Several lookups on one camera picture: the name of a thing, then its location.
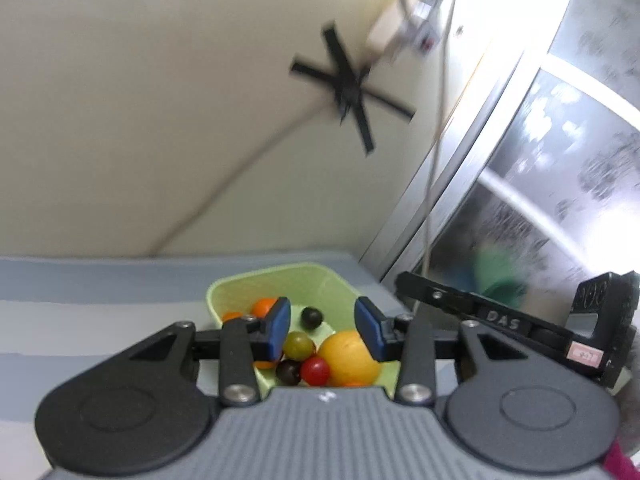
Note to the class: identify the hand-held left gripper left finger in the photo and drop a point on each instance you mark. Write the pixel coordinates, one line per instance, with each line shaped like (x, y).
(277, 330)

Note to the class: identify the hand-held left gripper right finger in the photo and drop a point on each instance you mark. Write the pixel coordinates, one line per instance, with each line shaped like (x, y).
(367, 330)

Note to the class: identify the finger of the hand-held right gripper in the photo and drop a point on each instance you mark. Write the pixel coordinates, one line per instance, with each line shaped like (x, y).
(450, 297)

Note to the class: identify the green cherry tomato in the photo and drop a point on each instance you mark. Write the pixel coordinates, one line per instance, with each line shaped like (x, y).
(300, 345)

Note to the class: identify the small dark purple tomato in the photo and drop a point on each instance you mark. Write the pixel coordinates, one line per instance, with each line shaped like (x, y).
(311, 317)

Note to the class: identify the orange mandarin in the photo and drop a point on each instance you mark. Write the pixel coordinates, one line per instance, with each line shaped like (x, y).
(265, 365)

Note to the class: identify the large yellow citrus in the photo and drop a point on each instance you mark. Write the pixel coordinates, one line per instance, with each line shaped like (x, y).
(350, 364)

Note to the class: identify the large dark purple tomato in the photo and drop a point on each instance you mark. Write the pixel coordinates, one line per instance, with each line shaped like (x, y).
(288, 371)

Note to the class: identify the red cherry tomato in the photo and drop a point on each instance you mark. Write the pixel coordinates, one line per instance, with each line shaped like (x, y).
(315, 370)

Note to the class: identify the green plastic basket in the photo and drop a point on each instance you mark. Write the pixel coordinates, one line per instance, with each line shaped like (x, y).
(320, 285)

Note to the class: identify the green object behind glass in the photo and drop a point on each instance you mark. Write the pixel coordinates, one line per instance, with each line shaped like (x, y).
(500, 275)

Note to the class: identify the frosted glass window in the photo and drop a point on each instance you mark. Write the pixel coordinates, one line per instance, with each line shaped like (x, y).
(550, 160)

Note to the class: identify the striped bed sheet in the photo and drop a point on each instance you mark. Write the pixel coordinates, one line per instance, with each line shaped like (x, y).
(75, 310)

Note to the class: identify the black tape cross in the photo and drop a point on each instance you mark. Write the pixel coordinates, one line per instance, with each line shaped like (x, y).
(350, 87)

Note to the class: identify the white power strip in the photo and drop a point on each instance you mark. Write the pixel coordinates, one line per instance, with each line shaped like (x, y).
(410, 15)

